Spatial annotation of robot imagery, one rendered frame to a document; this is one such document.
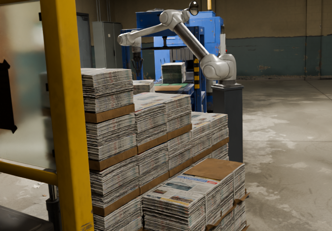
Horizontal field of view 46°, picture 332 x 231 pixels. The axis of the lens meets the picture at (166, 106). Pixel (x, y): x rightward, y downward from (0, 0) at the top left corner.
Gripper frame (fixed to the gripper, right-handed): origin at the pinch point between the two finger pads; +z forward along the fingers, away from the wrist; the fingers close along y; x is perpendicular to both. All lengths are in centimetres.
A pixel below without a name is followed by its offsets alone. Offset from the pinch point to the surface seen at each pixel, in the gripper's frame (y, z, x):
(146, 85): 14.8, 9.7, -38.5
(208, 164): 69, 58, -127
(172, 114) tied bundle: 50, 20, -150
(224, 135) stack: 81, 48, -83
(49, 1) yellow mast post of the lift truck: 22, -35, -247
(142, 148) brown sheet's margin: 36, 34, -177
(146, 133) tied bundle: 38, 26, -173
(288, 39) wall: 289, -44, 812
